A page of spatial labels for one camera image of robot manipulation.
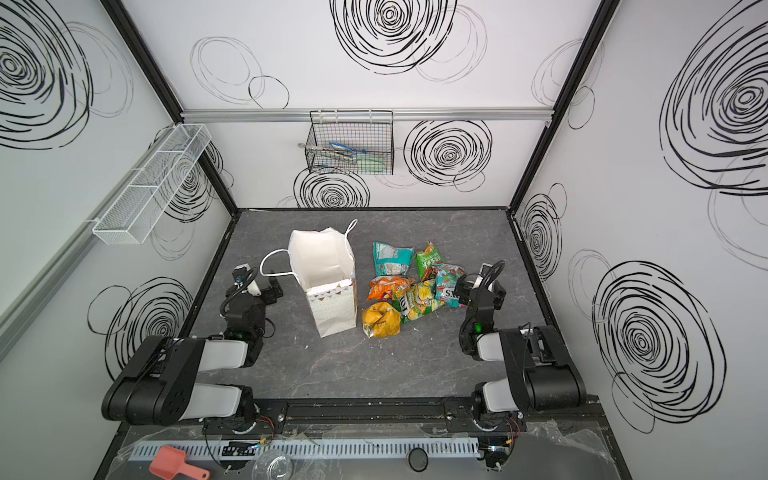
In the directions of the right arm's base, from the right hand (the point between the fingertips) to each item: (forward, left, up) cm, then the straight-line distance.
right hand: (479, 277), depth 89 cm
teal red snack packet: (+2, +9, -3) cm, 10 cm away
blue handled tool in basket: (+31, +44, +25) cm, 59 cm away
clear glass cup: (-45, +54, -9) cm, 71 cm away
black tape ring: (-44, +21, 0) cm, 49 cm away
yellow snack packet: (-14, +30, 0) cm, 33 cm away
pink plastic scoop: (-45, +77, -9) cm, 90 cm away
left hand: (-1, +66, +3) cm, 66 cm away
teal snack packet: (+8, +27, -3) cm, 28 cm away
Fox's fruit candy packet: (-5, +19, -5) cm, 21 cm away
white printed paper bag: (+6, +49, -2) cm, 49 cm away
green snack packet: (+8, +15, -3) cm, 17 cm away
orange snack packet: (-2, +27, -3) cm, 28 cm away
